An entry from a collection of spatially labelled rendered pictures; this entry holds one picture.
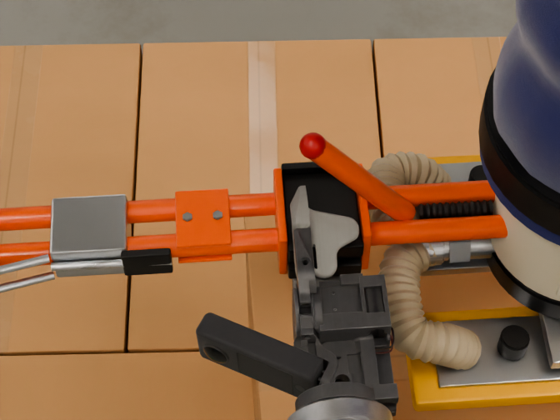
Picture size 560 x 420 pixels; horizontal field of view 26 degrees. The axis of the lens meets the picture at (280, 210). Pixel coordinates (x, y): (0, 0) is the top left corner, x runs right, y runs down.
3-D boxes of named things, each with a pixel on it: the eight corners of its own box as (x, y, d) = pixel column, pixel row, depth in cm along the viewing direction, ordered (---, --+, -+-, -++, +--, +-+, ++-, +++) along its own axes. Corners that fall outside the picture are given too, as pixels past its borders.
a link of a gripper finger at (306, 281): (312, 237, 110) (319, 331, 107) (292, 238, 110) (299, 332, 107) (313, 222, 106) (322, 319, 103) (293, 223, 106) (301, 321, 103)
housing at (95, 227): (131, 216, 117) (126, 190, 113) (131, 277, 113) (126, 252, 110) (58, 220, 117) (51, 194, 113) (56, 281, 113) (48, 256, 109)
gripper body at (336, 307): (377, 308, 113) (393, 428, 106) (285, 314, 112) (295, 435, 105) (383, 265, 106) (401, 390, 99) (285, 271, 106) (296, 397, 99)
